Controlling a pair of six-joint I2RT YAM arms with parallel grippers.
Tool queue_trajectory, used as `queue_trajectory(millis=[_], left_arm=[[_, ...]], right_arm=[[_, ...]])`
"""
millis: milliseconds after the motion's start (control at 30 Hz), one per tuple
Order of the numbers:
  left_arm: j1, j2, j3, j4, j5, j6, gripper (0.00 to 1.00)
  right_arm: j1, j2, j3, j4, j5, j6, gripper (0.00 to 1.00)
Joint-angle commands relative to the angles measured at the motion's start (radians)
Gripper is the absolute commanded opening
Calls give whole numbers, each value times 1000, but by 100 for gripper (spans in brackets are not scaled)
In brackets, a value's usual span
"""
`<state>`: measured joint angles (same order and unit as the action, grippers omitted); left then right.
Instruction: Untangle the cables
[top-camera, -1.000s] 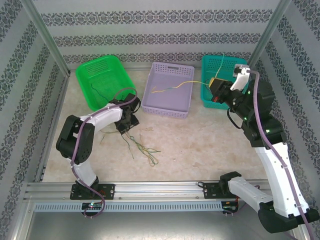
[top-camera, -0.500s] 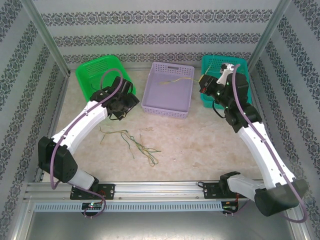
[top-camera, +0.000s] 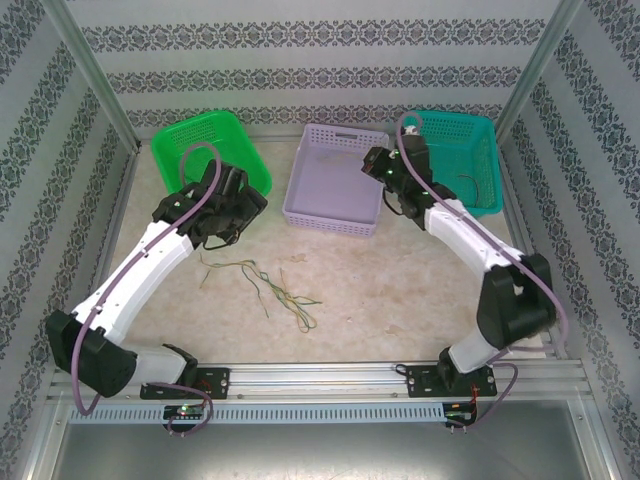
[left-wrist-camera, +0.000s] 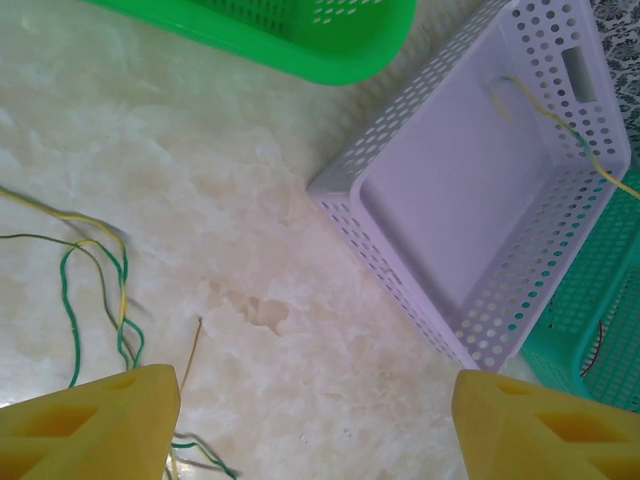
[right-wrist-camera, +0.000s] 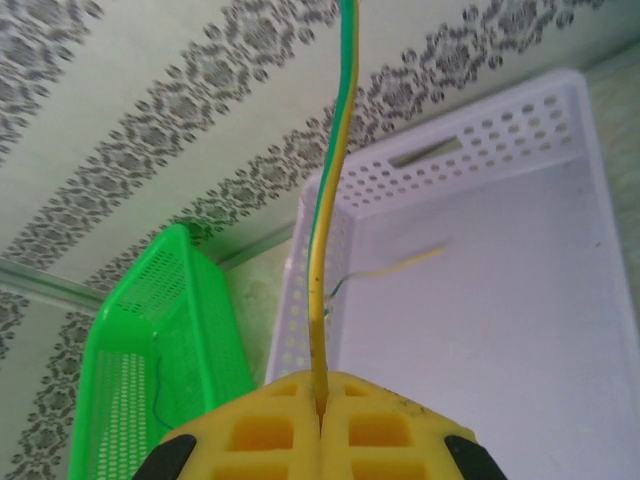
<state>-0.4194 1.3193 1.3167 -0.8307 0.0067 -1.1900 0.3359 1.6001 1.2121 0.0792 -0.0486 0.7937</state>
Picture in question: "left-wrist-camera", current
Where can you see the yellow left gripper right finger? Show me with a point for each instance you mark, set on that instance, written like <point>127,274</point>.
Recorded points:
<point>540,435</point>

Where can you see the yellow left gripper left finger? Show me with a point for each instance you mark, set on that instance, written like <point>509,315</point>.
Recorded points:
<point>90,430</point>

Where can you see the teal plastic basket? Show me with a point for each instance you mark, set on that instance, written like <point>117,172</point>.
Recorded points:
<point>565,310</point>

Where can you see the lilac plastic basket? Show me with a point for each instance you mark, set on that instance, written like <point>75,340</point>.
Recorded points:
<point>450,200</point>

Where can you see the green plastic basket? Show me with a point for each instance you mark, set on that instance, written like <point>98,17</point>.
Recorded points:
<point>310,50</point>

